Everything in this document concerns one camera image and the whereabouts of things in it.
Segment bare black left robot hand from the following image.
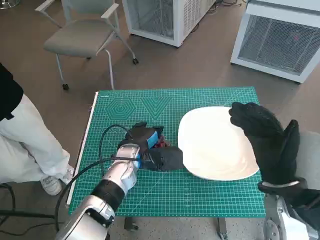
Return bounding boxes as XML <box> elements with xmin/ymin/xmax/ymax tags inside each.
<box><xmin>124</xmin><ymin>121</ymin><xmax>165</xmax><ymax>151</ymax></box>

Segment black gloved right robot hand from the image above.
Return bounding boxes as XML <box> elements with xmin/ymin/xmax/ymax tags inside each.
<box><xmin>228</xmin><ymin>101</ymin><xmax>301</xmax><ymax>186</ymax></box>

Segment red toy grape bunch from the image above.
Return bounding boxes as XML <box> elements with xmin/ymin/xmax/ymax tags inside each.
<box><xmin>152</xmin><ymin>133</ymin><xmax>174</xmax><ymax>150</ymax></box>

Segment white plate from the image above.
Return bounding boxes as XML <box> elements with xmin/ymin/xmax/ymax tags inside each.
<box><xmin>177</xmin><ymin>106</ymin><xmax>260</xmax><ymax>181</ymax></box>

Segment light grey rounded seat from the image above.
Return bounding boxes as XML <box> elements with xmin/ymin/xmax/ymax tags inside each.
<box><xmin>298</xmin><ymin>129</ymin><xmax>320</xmax><ymax>193</ymax></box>

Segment green cutting mat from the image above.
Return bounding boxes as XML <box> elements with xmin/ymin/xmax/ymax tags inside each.
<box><xmin>67</xmin><ymin>86</ymin><xmax>266</xmax><ymax>218</ymax></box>

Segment metal table leg with caster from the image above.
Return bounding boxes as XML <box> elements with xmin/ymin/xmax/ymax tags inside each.
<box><xmin>216</xmin><ymin>217</ymin><xmax>229</xmax><ymax>240</ymax></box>
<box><xmin>124</xmin><ymin>216</ymin><xmax>139</xmax><ymax>231</ymax></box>

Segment white mesh cabinet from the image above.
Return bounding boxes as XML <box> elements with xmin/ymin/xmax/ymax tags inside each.
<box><xmin>121</xmin><ymin>0</ymin><xmax>217</xmax><ymax>48</ymax></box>
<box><xmin>229</xmin><ymin>0</ymin><xmax>320</xmax><ymax>84</ymax></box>

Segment person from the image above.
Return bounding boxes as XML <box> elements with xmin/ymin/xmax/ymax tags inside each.
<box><xmin>0</xmin><ymin>62</ymin><xmax>76</xmax><ymax>196</ymax></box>

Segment black floor stand bar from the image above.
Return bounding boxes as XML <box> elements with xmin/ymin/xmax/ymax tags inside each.
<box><xmin>0</xmin><ymin>210</ymin><xmax>57</xmax><ymax>220</ymax></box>

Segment chrome round base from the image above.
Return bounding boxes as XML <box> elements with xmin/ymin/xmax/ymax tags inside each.
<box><xmin>0</xmin><ymin>0</ymin><xmax>21</xmax><ymax>10</ymax></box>

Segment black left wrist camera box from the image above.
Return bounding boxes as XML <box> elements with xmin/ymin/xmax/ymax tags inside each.
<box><xmin>146</xmin><ymin>146</ymin><xmax>185</xmax><ymax>174</ymax></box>

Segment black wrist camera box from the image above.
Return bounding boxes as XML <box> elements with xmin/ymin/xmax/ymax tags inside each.
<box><xmin>287</xmin><ymin>188</ymin><xmax>320</xmax><ymax>225</ymax></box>
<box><xmin>146</xmin><ymin>146</ymin><xmax>185</xmax><ymax>174</ymax></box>

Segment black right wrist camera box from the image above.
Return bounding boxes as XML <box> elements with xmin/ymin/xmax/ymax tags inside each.
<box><xmin>287</xmin><ymin>188</ymin><xmax>320</xmax><ymax>225</ymax></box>

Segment grey chair with white frame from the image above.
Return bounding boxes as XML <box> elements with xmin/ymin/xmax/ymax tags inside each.
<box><xmin>34</xmin><ymin>0</ymin><xmax>140</xmax><ymax>91</ymax></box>

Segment thin black floor cable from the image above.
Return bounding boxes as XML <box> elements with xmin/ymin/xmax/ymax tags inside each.
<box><xmin>0</xmin><ymin>219</ymin><xmax>59</xmax><ymax>237</ymax></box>

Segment thick black floor cable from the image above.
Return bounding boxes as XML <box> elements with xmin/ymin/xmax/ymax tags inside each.
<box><xmin>0</xmin><ymin>182</ymin><xmax>16</xmax><ymax>216</ymax></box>

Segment black cables by cabinets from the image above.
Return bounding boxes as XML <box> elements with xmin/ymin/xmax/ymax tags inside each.
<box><xmin>209</xmin><ymin>0</ymin><xmax>247</xmax><ymax>16</ymax></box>

